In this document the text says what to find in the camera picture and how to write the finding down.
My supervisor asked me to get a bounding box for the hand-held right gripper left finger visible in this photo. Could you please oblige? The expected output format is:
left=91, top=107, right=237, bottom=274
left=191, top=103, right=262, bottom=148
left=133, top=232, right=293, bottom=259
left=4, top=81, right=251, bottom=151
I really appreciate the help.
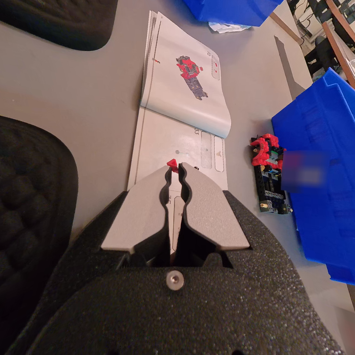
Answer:
left=101, top=166, right=172, bottom=254

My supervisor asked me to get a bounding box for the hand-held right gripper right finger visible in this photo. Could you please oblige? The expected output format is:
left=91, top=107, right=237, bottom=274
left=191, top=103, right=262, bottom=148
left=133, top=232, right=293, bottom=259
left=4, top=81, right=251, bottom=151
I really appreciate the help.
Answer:
left=178, top=162, right=250, bottom=252

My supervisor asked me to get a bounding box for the red and black lego car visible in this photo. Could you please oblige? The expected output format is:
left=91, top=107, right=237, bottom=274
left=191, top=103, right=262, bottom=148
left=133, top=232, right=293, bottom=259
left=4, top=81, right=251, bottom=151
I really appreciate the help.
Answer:
left=250, top=134, right=293, bottom=215

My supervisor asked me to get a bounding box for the lego instruction booklet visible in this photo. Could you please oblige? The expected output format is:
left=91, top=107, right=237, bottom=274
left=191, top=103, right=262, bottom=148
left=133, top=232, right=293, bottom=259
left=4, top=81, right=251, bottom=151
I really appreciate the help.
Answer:
left=127, top=11, right=232, bottom=254

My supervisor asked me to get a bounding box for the black rounded object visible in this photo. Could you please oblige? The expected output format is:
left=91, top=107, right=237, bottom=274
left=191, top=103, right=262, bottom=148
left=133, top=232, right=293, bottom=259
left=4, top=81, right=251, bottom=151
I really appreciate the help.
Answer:
left=0, top=116, right=79, bottom=347
left=0, top=0, right=119, bottom=52

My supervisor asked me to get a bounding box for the blue divided storage bin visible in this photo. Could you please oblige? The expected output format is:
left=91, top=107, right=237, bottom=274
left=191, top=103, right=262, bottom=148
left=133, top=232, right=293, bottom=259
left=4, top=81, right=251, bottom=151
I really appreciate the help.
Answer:
left=271, top=67, right=355, bottom=285

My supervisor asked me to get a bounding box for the crumpled white plastic bag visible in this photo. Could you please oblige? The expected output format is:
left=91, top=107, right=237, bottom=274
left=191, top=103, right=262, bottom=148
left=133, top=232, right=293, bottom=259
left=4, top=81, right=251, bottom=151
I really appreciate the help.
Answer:
left=208, top=22, right=252, bottom=34

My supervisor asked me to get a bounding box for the black office chair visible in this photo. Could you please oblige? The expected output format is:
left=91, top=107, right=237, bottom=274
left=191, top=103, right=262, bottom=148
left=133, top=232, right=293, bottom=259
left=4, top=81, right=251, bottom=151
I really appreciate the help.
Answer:
left=304, top=36, right=337, bottom=78

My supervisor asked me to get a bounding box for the long brown-edged work table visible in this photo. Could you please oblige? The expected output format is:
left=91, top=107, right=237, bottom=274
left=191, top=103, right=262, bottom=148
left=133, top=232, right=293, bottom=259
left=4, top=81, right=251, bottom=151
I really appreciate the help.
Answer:
left=322, top=0, right=355, bottom=89

